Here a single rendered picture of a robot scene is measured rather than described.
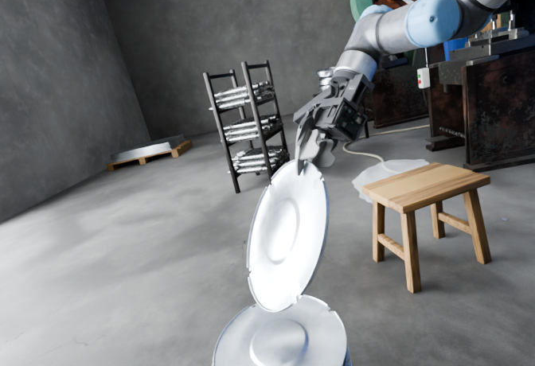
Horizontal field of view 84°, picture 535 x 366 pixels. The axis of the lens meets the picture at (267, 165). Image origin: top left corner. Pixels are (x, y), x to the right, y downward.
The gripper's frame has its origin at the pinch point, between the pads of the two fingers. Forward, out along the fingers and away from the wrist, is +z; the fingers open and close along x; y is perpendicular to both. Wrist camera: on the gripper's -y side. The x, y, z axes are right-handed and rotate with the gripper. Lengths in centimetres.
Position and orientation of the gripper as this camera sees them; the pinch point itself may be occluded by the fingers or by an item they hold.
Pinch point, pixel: (301, 169)
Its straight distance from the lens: 58.8
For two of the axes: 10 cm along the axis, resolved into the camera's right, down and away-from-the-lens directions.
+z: -4.4, 8.9, -1.1
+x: 7.6, 4.4, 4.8
